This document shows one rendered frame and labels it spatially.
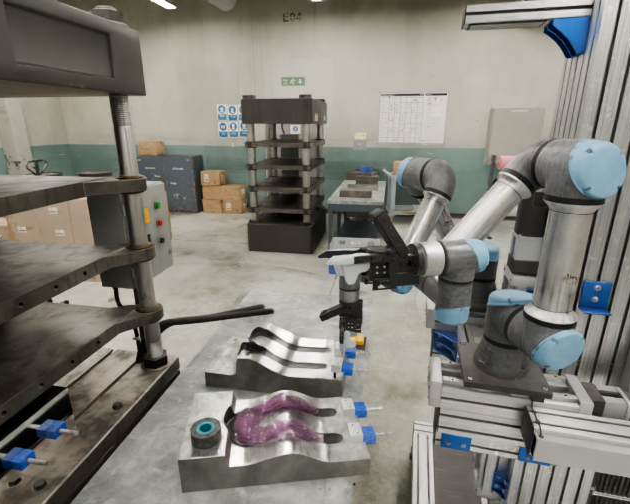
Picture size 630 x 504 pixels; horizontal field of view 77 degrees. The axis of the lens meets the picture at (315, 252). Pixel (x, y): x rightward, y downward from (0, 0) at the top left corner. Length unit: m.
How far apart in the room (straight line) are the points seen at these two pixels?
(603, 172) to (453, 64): 6.92
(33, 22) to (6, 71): 0.16
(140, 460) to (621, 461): 1.26
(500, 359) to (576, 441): 0.25
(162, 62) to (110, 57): 7.53
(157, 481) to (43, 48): 1.14
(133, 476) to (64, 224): 4.18
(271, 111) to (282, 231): 1.55
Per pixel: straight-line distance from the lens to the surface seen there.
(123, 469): 1.36
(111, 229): 1.75
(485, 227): 1.06
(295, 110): 5.21
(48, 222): 5.37
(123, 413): 1.58
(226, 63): 8.40
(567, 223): 1.03
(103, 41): 1.44
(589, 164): 0.98
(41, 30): 1.27
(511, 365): 1.26
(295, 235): 5.41
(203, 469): 1.19
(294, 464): 1.19
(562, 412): 1.36
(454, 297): 0.92
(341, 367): 1.44
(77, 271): 1.42
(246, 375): 1.49
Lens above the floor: 1.72
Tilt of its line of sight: 18 degrees down
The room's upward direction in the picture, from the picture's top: straight up
